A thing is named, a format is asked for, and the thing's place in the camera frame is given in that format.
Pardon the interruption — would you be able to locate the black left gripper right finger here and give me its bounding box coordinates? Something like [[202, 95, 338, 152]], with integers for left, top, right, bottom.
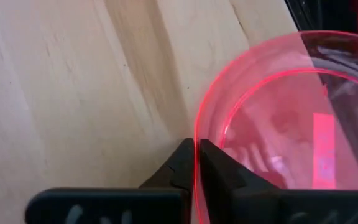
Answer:
[[200, 139, 358, 224]]

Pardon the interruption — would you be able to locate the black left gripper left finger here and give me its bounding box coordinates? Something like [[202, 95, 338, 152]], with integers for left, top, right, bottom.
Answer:
[[25, 138, 195, 224]]

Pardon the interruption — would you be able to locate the pink translucent plastic plate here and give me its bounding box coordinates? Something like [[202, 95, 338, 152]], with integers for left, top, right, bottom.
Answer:
[[193, 30, 358, 224]]

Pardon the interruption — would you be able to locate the black aluminium frame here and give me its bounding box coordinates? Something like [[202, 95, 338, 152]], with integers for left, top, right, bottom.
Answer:
[[285, 0, 358, 43]]

